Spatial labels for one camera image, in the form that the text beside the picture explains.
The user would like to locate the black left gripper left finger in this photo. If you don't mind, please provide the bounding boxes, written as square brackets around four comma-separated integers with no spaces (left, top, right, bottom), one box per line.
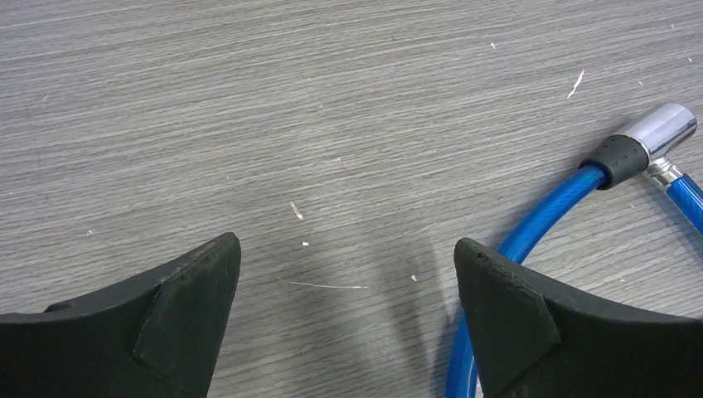
[1,232,241,397]

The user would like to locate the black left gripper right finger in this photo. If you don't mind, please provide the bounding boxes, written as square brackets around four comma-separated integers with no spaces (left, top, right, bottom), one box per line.
[454,238,702,397]

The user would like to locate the blue cable lock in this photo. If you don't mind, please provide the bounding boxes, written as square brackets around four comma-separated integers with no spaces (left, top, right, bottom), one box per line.
[444,103,702,397]

